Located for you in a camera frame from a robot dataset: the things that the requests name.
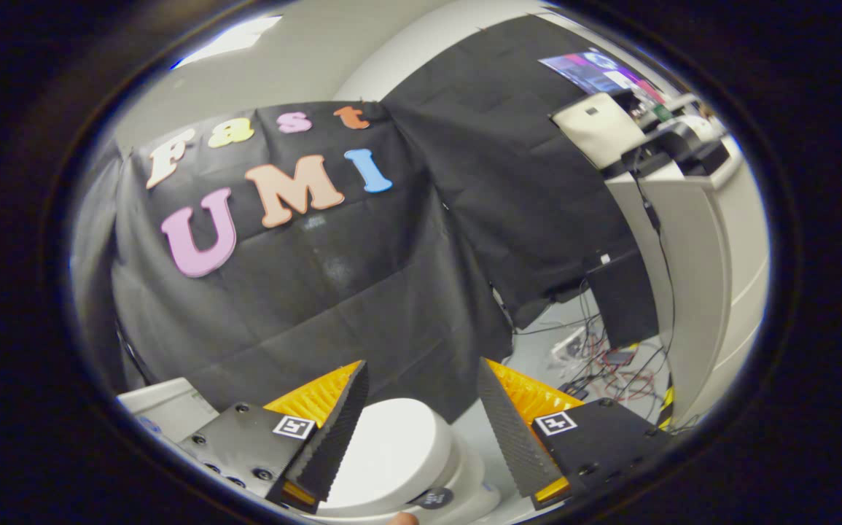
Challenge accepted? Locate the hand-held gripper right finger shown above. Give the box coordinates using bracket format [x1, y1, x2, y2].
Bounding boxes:
[477, 357, 684, 510]

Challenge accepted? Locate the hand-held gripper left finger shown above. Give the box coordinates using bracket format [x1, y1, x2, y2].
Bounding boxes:
[176, 359, 370, 515]

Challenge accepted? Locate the white toilet lid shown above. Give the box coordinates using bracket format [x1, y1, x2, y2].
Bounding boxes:
[316, 397, 456, 511]

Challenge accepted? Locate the white toilet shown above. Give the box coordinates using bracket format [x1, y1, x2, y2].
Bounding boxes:
[116, 377, 502, 525]

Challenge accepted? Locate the black backdrop cloth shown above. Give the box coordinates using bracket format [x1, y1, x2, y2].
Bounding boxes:
[71, 15, 647, 424]

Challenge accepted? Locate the black computer case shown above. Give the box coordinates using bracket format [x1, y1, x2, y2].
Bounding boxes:
[585, 250, 660, 349]

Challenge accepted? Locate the white cabinet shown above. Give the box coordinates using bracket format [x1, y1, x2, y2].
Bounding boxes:
[605, 135, 770, 427]

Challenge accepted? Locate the black angular device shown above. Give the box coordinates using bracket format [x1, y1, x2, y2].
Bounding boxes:
[621, 142, 684, 179]

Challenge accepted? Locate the cream tote bag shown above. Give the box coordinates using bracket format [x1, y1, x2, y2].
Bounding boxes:
[550, 93, 647, 172]

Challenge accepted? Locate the black flat device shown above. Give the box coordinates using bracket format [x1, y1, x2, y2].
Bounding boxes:
[676, 139, 731, 176]

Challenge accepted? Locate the white box with papers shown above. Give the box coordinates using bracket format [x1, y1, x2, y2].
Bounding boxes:
[672, 113, 722, 144]

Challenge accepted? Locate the computer monitor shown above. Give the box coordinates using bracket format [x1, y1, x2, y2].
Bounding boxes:
[539, 50, 666, 103]

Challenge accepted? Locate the ceiling light panel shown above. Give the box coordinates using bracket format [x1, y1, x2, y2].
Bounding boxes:
[173, 16, 283, 70]

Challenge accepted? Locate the tangle of thin cables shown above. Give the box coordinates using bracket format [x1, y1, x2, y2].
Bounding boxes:
[515, 149, 678, 413]

